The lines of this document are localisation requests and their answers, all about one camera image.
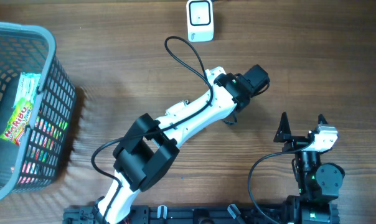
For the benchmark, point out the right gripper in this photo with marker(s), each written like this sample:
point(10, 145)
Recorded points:
point(284, 134)

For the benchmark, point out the Haribo gummy candy bag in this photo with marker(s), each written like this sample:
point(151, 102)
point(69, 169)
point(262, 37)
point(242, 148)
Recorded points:
point(17, 122)

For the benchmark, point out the white paper pouch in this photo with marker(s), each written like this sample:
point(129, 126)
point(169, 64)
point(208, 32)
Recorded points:
point(177, 107)

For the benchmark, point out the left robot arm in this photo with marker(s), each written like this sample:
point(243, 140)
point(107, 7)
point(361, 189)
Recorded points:
point(150, 146)

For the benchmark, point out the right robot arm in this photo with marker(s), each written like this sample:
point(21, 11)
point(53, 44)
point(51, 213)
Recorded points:
point(318, 182)

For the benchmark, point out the white barcode scanner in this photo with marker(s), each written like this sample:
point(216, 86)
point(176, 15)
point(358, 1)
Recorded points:
point(200, 20)

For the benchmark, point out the teal white tissue packet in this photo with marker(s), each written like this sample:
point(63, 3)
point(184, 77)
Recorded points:
point(27, 87)

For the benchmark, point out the grey plastic mesh basket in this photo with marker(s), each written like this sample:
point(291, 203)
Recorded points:
point(33, 162)

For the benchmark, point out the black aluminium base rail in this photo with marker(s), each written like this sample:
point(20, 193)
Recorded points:
point(279, 212)

